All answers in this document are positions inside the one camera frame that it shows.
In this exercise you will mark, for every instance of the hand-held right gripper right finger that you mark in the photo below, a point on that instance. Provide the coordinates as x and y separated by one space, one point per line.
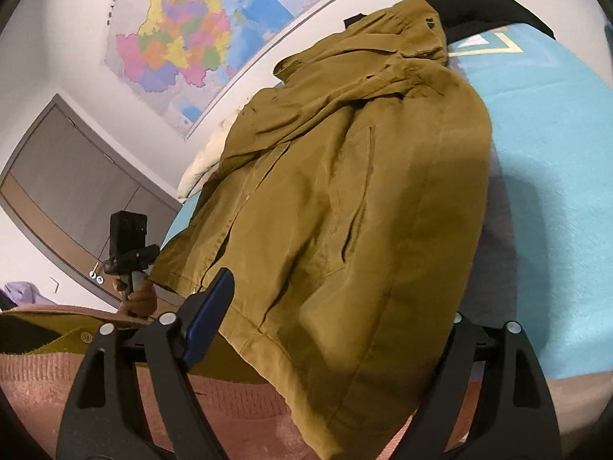
467 340

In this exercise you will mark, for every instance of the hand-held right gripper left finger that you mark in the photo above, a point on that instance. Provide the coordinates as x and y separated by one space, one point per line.
210 311

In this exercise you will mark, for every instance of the olive green jacket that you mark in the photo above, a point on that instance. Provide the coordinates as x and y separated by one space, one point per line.
335 225

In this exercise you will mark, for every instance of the person's left hand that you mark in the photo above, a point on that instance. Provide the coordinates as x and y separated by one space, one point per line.
141 299

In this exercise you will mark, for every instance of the grey wardrobe door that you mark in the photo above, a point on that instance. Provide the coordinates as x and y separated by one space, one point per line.
72 177

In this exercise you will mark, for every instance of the cream pillow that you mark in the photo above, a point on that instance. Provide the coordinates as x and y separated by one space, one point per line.
201 167

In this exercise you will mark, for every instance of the lilac cloth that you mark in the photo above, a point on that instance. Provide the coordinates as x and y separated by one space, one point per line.
21 292

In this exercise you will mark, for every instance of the green buttoned garment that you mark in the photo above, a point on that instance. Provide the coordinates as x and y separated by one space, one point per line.
52 342

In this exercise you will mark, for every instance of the teal grey printed bed sheet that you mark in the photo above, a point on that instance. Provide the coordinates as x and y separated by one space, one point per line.
550 201

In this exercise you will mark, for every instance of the black garment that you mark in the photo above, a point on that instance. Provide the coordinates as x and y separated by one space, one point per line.
479 2

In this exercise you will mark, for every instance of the colourful wall map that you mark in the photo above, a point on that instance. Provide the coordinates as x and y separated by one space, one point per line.
191 33

